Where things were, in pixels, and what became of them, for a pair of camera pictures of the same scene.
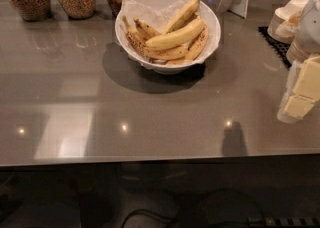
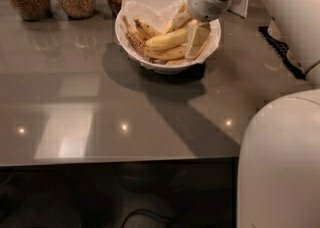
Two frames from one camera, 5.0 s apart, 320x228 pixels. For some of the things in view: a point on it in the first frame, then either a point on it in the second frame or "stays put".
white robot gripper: (310, 28) -> (204, 4)
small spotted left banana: (146, 31) stays put
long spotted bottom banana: (140, 44) stays put
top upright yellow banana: (185, 13) stays put
